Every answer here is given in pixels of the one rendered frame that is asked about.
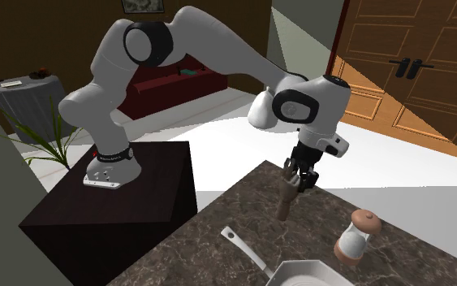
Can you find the framed wall picture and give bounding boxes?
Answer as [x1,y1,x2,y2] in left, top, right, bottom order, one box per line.
[121,0,166,15]

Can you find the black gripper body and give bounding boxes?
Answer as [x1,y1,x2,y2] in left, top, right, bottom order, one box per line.
[291,139,325,175]

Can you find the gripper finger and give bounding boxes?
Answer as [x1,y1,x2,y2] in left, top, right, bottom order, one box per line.
[283,157,300,178]
[296,167,320,194]

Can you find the green leafy plant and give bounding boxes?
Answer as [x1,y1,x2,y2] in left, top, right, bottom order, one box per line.
[0,96,85,171]

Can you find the round table with grey cloth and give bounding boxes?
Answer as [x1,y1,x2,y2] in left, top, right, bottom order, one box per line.
[0,67,75,146]

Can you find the grey frying pan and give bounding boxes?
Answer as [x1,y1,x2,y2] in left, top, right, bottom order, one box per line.
[220,226,356,286]

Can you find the brown wooden double door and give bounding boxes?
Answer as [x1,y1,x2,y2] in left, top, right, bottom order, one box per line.
[330,0,457,160]

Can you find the brown hourglass with white sand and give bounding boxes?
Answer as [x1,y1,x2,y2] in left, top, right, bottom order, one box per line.
[333,209,382,267]

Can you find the dark robot stand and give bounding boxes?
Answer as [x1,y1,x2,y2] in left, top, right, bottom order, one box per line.
[18,140,199,286]

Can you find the dark red sofa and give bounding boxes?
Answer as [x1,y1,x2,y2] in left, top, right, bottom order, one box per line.
[117,54,229,122]

